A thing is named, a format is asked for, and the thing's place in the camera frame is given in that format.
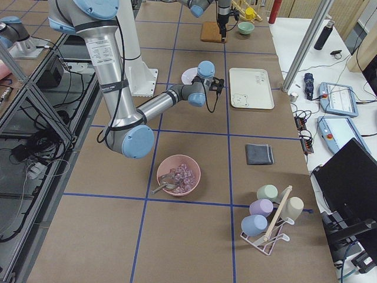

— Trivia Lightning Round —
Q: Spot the black laptop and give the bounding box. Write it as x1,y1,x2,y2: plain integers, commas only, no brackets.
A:
314,138,376,258

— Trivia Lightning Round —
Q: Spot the folded dark blue umbrella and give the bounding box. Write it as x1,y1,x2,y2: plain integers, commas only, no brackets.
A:
304,73,314,100

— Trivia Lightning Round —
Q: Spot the white wire cup rack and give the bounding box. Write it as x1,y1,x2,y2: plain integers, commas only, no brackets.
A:
240,218,295,256

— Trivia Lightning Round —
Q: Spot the teach pendant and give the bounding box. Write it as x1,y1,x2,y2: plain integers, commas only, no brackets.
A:
318,116,371,154
318,82,359,117

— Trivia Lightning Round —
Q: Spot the green ceramic bowl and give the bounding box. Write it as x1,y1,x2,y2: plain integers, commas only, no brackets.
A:
237,22,255,35

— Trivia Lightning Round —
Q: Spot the brown wooden tray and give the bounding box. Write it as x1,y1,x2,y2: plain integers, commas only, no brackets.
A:
200,21,227,44

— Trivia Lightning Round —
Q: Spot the pink bowl of ice cubes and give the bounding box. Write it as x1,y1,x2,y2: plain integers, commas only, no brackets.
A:
156,154,201,196

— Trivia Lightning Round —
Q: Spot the metal scoop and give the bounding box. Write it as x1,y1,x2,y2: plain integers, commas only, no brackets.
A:
151,182,177,194

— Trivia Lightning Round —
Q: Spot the red cylinder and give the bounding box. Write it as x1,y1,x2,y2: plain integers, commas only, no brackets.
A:
268,0,282,24

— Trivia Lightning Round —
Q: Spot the black water bottle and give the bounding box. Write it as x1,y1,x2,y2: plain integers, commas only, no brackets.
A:
313,20,335,51

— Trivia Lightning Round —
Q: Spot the beige plastic cup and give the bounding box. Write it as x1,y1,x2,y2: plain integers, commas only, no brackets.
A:
286,197,304,221

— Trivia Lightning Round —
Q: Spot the near teach pendant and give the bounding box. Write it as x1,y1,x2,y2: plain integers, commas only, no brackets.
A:
318,116,371,154

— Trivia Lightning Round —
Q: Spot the white round plate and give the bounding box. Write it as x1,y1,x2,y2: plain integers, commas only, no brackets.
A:
181,67,197,85

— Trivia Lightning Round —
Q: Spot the yellow mug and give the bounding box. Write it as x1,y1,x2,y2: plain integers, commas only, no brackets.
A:
244,7,257,21

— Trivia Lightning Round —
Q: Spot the folded grey cloth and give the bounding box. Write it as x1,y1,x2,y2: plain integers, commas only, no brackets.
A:
245,144,275,165

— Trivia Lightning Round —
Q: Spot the purple plastic cup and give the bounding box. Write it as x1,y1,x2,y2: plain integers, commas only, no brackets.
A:
249,199,273,218

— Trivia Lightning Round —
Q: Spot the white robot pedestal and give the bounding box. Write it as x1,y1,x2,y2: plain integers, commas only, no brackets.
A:
115,0,158,97

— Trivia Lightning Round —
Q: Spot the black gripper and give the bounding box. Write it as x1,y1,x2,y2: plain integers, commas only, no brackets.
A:
217,13,230,41

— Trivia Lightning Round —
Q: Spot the cream bear serving tray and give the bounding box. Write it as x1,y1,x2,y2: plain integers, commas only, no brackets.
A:
229,68,275,110

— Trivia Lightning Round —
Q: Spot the green plastic cup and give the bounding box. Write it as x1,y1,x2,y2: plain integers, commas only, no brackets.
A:
256,184,279,202

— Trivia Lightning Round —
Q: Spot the blue plastic cup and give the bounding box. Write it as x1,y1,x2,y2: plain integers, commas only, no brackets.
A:
241,215,268,236

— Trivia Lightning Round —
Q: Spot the far teach pendant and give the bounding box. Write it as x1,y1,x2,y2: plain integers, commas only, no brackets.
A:
318,82,359,117

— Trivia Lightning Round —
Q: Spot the aluminium frame post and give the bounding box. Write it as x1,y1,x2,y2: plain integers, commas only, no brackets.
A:
281,0,334,93

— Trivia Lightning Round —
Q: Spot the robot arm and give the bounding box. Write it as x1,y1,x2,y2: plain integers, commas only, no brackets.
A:
177,0,233,42
48,1,223,159

